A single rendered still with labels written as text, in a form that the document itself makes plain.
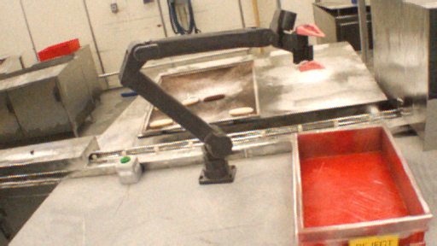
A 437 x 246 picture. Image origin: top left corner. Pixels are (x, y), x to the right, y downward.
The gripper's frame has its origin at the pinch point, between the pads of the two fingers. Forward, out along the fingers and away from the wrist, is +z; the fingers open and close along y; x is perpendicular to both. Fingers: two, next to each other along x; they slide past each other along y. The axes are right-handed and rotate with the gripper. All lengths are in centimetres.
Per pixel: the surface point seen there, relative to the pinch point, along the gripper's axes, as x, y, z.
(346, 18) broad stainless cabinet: -157, 37, -111
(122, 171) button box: 56, 37, -42
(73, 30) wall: -6, 58, -477
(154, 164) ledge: 43, 40, -42
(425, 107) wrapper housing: -25.4, 19.2, 23.4
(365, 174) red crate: -1.9, 36.0, 17.4
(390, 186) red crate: -1.5, 35.0, 27.1
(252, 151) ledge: 14.1, 37.5, -20.1
